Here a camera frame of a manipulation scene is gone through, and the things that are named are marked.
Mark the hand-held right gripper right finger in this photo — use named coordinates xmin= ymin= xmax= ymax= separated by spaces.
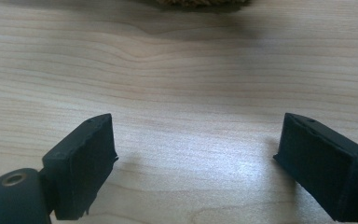
xmin=273 ymin=112 xmax=358 ymax=222

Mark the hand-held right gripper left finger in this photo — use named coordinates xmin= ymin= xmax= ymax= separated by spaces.
xmin=41 ymin=113 xmax=119 ymax=220

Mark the brown plush teddy bear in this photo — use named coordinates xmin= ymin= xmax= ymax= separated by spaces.
xmin=155 ymin=0 xmax=253 ymax=8

